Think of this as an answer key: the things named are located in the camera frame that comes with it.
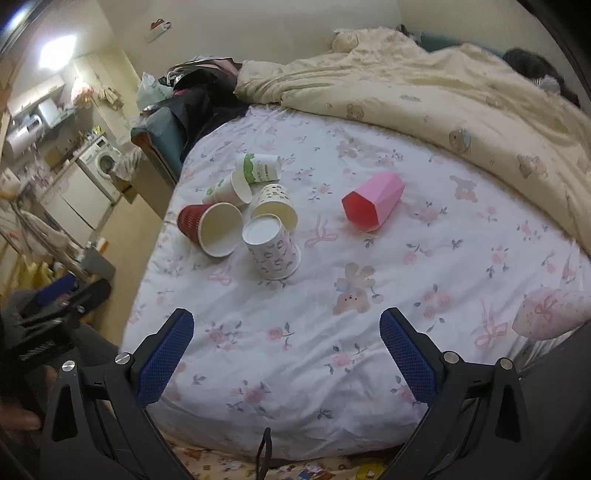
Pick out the white pink patterned paper cup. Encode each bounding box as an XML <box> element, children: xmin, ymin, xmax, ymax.
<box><xmin>242</xmin><ymin>214</ymin><xmax>301</xmax><ymax>280</ymax></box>

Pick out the red paper cup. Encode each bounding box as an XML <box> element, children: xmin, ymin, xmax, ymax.
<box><xmin>176</xmin><ymin>202</ymin><xmax>243</xmax><ymax>258</ymax></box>

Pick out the pink faceted plastic cup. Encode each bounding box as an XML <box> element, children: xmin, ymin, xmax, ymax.
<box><xmin>342</xmin><ymin>171</ymin><xmax>406</xmax><ymax>232</ymax></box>

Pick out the plain white paper cup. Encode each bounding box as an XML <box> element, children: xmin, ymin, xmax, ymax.
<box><xmin>202</xmin><ymin>170</ymin><xmax>252</xmax><ymax>207</ymax></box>

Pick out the leaf patterned paper cup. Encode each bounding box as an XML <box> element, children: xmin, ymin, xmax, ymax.
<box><xmin>252</xmin><ymin>183</ymin><xmax>298</xmax><ymax>233</ymax></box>

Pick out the green white paper cup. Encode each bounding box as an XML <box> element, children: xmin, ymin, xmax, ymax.
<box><xmin>236</xmin><ymin>153</ymin><xmax>283</xmax><ymax>184</ymax></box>

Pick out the floral white bed sheet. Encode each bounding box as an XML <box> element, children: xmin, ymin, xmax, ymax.
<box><xmin>122</xmin><ymin>107</ymin><xmax>590</xmax><ymax>460</ymax></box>

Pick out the white cabinet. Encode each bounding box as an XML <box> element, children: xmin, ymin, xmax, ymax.
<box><xmin>40</xmin><ymin>162</ymin><xmax>112</xmax><ymax>247</ymax></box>

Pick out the white washing machine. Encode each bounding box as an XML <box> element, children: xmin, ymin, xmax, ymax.
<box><xmin>77</xmin><ymin>135</ymin><xmax>122</xmax><ymax>205</ymax></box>

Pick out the teal cushioned chair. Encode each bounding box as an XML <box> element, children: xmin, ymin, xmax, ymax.
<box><xmin>130</xmin><ymin>107</ymin><xmax>184</xmax><ymax>185</ymax></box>

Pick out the cream bear print duvet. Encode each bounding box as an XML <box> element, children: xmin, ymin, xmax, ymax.
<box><xmin>235</xmin><ymin>28</ymin><xmax>591</xmax><ymax>247</ymax></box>

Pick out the dark clothes pile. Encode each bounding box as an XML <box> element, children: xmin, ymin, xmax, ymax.
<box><xmin>158</xmin><ymin>57</ymin><xmax>249</xmax><ymax>160</ymax></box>

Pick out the black cable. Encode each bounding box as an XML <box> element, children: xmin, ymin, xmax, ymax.
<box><xmin>254</xmin><ymin>427</ymin><xmax>274</xmax><ymax>480</ymax></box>

